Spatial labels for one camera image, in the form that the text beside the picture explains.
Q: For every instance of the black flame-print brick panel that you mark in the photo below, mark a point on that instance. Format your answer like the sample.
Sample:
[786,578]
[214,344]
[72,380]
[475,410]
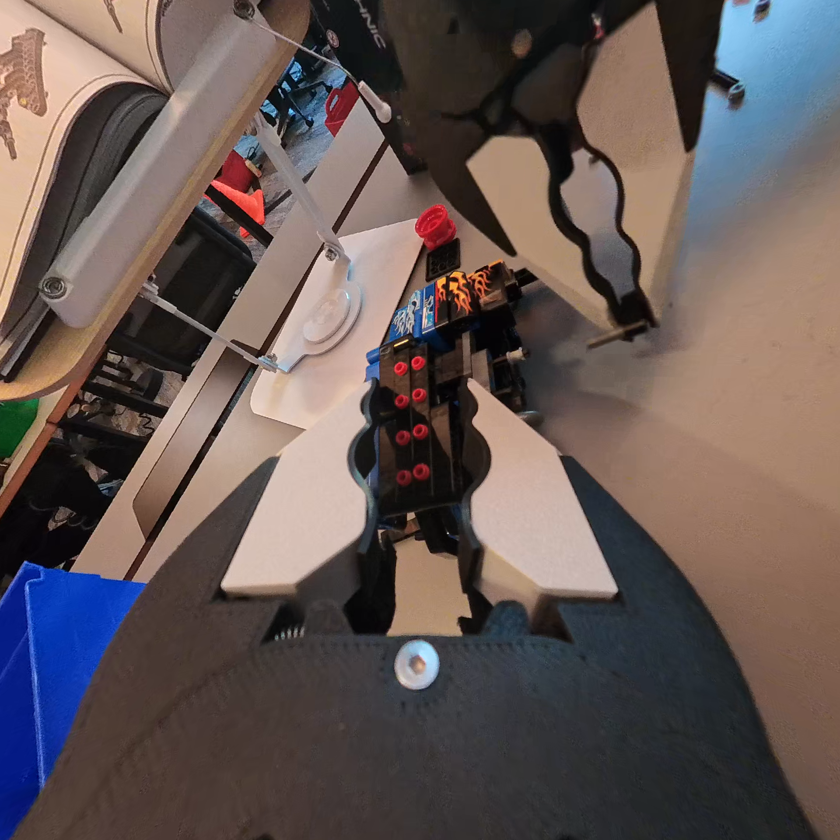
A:
[472,292]

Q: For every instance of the black and blue brick car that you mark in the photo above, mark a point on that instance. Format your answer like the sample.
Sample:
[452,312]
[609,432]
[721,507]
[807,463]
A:
[439,459]

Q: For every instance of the black office chair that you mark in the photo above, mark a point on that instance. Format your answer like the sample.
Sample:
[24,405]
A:
[190,282]

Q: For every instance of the black toy axle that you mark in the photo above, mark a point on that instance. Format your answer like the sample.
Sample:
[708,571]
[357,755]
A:
[725,82]

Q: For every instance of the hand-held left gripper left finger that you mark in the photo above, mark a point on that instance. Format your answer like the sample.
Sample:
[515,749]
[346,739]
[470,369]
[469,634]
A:
[308,525]

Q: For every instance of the blue storage bin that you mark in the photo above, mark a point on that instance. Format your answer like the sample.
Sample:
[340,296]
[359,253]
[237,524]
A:
[39,689]

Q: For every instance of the red bucket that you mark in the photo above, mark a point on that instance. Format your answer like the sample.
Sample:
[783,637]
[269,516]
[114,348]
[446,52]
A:
[341,108]

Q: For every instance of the red toy wheel hub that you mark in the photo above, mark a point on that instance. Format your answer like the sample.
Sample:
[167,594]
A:
[434,224]

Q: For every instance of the orange cone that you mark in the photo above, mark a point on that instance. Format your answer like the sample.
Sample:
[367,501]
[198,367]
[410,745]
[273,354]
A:
[239,197]

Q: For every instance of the green object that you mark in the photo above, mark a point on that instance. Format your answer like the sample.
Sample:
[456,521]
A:
[16,426]

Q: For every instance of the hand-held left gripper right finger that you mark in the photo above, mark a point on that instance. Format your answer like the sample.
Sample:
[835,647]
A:
[538,518]

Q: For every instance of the grey toy axle pin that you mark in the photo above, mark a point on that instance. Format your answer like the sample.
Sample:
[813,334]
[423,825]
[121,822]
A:
[607,336]

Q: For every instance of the white book stand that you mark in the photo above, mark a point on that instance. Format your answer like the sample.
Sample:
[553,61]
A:
[380,282]

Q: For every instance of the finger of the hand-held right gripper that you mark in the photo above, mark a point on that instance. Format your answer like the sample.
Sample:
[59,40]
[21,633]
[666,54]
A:
[646,131]
[518,197]

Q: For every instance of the building instruction booklet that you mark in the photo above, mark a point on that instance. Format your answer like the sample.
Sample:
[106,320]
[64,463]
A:
[79,98]

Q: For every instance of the black toy brick box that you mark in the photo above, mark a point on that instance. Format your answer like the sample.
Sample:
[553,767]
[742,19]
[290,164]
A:
[367,39]

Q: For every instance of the black square brick plate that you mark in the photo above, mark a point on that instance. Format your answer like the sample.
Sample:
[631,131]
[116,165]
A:
[443,258]

